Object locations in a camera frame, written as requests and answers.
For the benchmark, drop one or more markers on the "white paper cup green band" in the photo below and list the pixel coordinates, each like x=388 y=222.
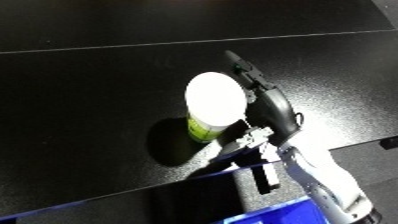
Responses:
x=213 y=100

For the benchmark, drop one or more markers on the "pale right robot arm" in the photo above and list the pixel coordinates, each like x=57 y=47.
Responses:
x=320 y=180

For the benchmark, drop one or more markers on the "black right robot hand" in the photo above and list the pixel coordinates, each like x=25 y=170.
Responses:
x=275 y=110

